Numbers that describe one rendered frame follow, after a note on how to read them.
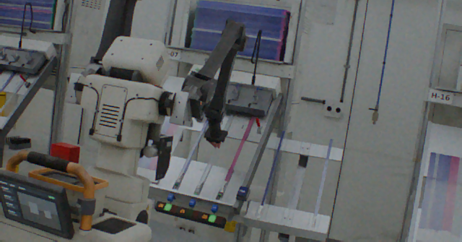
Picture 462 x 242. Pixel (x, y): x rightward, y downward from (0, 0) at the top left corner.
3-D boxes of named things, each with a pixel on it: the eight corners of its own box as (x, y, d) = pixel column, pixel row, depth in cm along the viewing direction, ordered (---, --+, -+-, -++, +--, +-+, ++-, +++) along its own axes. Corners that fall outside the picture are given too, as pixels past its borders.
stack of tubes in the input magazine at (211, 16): (279, 61, 280) (286, 9, 277) (188, 48, 296) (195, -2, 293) (284, 62, 292) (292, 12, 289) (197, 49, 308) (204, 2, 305)
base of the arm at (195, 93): (166, 94, 189) (198, 100, 185) (176, 80, 195) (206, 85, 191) (170, 113, 195) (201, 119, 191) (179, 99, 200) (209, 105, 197)
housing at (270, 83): (278, 107, 287) (276, 88, 277) (192, 92, 303) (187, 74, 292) (281, 96, 292) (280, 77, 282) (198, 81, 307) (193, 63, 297)
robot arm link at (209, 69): (228, 9, 222) (250, 17, 221) (225, 33, 233) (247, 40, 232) (180, 84, 196) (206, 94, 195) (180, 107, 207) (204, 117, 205)
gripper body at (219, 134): (208, 129, 265) (206, 118, 259) (228, 134, 262) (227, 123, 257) (203, 139, 261) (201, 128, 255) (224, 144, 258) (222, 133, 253)
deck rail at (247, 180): (238, 215, 247) (237, 208, 242) (234, 214, 247) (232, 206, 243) (283, 100, 288) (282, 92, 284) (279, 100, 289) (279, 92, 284)
